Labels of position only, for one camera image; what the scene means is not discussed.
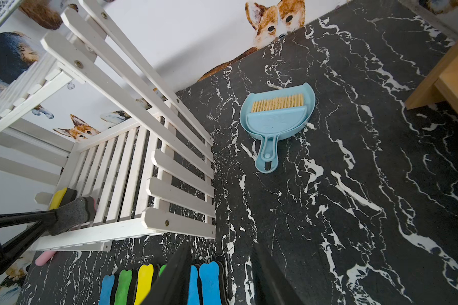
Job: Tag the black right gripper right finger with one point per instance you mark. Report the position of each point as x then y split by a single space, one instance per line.
270 284

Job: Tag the light blue dustpan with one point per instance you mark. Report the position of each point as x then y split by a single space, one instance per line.
267 167

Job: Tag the white wooden slatted shelf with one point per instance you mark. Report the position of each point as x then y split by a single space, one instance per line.
149 173

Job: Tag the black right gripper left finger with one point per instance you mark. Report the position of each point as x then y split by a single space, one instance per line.
173 285

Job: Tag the light blue hand brush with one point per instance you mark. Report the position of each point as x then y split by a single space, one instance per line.
272 117

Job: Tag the blue eraser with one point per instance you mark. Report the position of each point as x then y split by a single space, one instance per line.
209 276
106 290

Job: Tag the light wooden corner shelf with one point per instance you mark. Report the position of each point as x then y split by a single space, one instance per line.
441 84

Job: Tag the green eraser top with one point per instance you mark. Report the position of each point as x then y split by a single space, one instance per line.
161 270
124 282

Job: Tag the purple pink toy rake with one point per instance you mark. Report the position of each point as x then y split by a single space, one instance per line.
45 257

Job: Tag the yellow eraser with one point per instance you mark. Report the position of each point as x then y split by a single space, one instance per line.
62 197
144 281

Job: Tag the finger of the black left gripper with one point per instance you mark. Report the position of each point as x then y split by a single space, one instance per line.
48 218
14 248

